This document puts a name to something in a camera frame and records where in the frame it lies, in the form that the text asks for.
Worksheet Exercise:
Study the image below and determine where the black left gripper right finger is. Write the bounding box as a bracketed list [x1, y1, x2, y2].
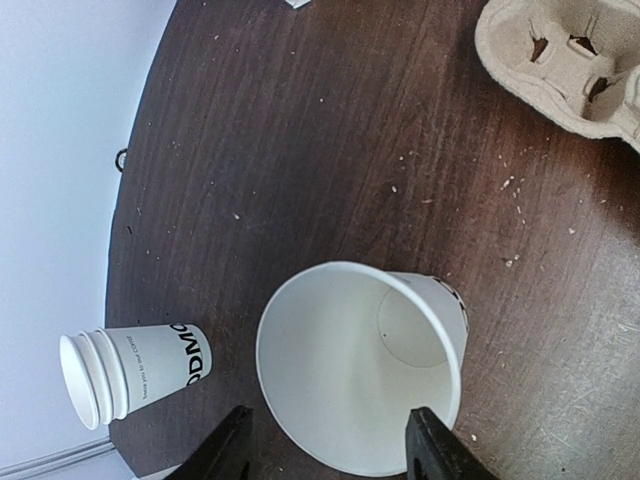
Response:
[405, 407, 493, 480]

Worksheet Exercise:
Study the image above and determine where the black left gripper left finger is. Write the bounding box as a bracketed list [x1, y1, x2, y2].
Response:
[167, 405, 253, 480]

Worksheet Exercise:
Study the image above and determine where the brown pulp cup carrier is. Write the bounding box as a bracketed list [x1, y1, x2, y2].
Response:
[475, 1, 639, 148]

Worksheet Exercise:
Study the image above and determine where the white paper takeout bag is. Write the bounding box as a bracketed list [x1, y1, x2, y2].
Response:
[285, 0, 311, 9]

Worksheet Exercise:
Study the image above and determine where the stack of white paper cups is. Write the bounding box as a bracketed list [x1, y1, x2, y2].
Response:
[59, 323, 213, 430]

